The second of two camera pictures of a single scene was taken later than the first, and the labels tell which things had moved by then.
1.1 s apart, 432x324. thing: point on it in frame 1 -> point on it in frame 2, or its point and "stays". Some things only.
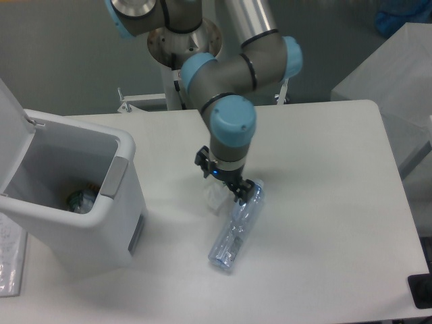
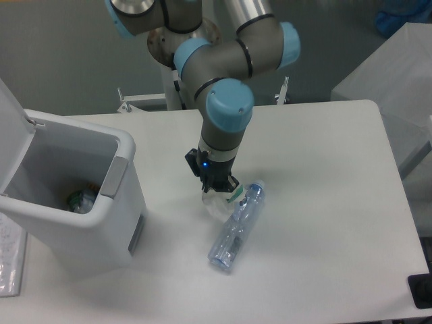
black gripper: x=241 y=190 -> x=214 y=175
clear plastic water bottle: x=237 y=227 stays
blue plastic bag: x=393 y=14 stays
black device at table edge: x=420 y=287 stays
